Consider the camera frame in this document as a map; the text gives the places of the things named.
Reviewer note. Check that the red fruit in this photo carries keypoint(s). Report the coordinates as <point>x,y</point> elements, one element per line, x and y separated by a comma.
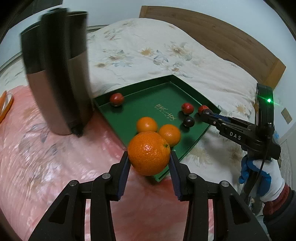
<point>202,108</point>
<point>117,99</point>
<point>187,108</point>

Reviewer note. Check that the floral bed quilt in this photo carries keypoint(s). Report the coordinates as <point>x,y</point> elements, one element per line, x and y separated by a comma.
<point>134,50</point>

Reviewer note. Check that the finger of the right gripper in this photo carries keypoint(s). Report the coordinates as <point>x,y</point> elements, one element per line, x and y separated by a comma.
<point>210,118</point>
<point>222,118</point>

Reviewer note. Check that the orange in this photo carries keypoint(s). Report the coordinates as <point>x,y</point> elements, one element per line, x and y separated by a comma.
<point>148,153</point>
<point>171,134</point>
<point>146,124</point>

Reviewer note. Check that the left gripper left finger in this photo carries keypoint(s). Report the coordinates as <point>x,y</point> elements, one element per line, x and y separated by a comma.
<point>65,218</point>

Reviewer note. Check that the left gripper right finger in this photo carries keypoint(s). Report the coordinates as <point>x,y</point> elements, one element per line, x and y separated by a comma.
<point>233,220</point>

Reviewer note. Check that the wooden headboard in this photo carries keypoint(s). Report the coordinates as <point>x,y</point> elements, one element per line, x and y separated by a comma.
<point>228,42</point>

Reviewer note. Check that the black and copper kettle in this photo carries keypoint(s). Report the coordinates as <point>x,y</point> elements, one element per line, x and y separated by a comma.
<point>54,51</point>

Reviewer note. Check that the green shallow box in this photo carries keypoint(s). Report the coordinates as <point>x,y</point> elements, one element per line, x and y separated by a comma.
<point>161,99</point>

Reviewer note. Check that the pink plastic sheet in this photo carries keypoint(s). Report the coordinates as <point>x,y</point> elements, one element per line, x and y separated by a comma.
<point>36,165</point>

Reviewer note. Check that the white blue gloved hand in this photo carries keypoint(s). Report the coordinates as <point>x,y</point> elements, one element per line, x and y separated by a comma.
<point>271,185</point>

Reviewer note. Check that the dark plum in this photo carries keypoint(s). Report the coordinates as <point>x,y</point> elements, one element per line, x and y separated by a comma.
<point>188,122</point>

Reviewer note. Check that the orange oval dish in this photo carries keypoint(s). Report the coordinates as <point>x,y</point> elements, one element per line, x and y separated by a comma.
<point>7,100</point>

